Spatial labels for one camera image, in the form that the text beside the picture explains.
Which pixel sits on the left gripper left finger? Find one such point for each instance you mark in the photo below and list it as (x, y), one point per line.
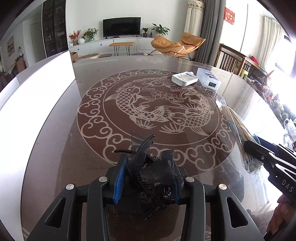
(63, 218)

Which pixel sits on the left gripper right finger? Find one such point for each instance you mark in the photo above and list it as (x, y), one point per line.
(229, 219)

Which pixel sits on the black feather hair accessory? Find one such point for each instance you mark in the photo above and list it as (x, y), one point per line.
(145, 183)

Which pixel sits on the bag of cotton swabs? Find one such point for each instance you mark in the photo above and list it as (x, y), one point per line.
(241, 135)

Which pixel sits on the white sunscreen bottle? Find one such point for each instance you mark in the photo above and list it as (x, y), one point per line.
(184, 79)

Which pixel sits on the person right hand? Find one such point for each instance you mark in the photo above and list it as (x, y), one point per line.
(283, 212)

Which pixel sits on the white digital clock box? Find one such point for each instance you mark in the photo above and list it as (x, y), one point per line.
(208, 79)

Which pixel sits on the wooden dining chair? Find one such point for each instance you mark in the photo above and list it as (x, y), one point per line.
(230, 60)

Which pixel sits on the white storage box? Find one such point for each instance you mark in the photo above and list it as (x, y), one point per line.
(26, 102)

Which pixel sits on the round pet bed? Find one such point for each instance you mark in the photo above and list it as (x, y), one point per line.
(87, 57)

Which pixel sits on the cardboard box on floor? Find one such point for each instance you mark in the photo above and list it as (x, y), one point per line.
(74, 56)

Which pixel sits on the purple floor mat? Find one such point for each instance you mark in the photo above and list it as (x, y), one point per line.
(139, 54)

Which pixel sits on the orange topped bench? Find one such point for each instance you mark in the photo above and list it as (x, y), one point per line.
(116, 47)

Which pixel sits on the orange lounge chair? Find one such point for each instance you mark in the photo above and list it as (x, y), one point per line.
(188, 44)

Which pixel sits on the white tv cabinet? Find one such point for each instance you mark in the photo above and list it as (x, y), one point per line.
(141, 45)

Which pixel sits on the red flowers in vase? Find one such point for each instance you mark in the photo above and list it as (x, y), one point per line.
(74, 37)

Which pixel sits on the green potted plant left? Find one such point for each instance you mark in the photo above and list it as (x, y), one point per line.
(90, 33)

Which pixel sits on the green potted plant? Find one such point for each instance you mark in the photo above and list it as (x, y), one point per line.
(90, 33)
(160, 30)

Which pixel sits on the grey curtain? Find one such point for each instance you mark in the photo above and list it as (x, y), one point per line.
(211, 31)

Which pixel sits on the small potted plant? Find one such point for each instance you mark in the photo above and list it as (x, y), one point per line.
(145, 32)

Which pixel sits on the green potted plant right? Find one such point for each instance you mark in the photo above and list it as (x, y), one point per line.
(160, 30)

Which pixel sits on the black flat television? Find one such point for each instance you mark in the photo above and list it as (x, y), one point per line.
(124, 26)

